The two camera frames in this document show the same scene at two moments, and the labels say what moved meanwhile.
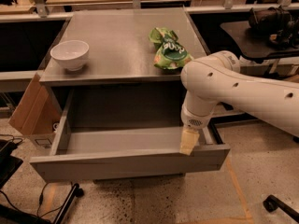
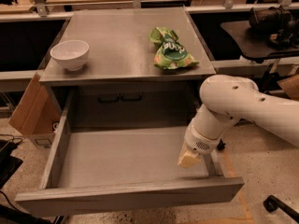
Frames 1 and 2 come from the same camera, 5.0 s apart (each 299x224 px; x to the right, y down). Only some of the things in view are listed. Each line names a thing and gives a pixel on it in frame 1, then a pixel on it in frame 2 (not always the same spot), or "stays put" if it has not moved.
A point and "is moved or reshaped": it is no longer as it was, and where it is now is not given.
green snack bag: (171, 53) stays put
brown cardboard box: (37, 114) stays put
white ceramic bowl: (70, 53) stays put
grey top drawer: (98, 152) is moved or reshaped
